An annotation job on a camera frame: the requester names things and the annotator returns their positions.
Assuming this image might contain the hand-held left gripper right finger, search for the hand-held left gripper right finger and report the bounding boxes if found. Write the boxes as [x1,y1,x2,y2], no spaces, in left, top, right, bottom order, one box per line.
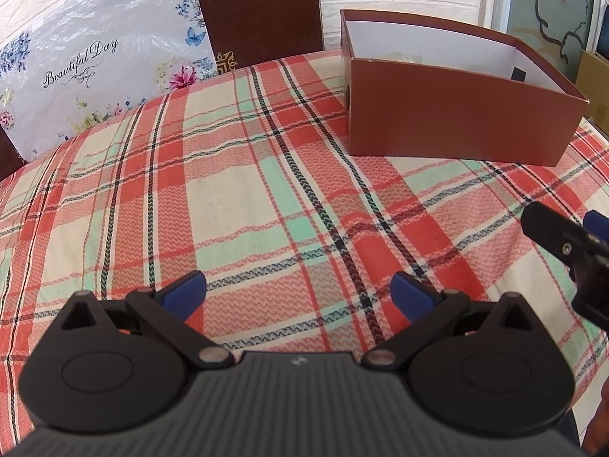
[362,270,540,369]

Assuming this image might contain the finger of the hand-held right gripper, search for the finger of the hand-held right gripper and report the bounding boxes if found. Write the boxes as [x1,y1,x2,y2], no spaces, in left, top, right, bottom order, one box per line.
[584,209,609,241]
[521,202,609,329]

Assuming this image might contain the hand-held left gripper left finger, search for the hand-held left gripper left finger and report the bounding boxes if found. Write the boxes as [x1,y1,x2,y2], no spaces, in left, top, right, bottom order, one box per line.
[59,270,236,367]

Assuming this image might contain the brown cardboard box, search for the brown cardboard box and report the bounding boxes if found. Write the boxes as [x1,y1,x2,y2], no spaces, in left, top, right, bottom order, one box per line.
[340,8,591,167]

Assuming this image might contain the person's right forearm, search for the person's right forearm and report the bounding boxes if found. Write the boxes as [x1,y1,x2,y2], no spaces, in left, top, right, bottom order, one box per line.
[583,381,609,457]

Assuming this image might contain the plaid tablecloth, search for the plaid tablecloth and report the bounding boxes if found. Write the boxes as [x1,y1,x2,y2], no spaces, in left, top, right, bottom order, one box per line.
[0,48,609,457]

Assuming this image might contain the tan cardboard carton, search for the tan cardboard carton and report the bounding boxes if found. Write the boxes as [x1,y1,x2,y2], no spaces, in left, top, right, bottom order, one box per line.
[576,50,609,125]

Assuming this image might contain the floral plastic bag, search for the floral plastic bag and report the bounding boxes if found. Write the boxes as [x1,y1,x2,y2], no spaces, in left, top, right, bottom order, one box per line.
[0,0,220,163]

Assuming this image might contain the cartoon wall panel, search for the cartoon wall panel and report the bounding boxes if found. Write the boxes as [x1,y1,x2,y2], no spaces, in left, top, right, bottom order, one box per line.
[507,0,600,72]

